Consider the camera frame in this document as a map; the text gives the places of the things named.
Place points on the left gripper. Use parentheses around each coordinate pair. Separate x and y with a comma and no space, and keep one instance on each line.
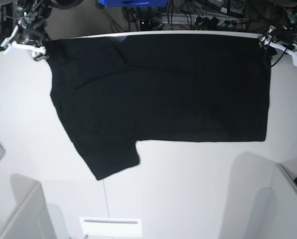
(284,34)

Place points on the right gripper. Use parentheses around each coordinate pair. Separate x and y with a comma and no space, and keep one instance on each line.
(32,31)

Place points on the black T-shirt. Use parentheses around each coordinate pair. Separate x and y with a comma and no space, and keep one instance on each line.
(111,92)

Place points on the blue box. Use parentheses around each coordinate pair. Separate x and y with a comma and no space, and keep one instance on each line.
(136,3)

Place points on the white power strip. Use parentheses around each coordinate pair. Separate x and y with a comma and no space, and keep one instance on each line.
(193,19)

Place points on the white partition panel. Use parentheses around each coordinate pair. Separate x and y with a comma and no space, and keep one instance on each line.
(30,219)

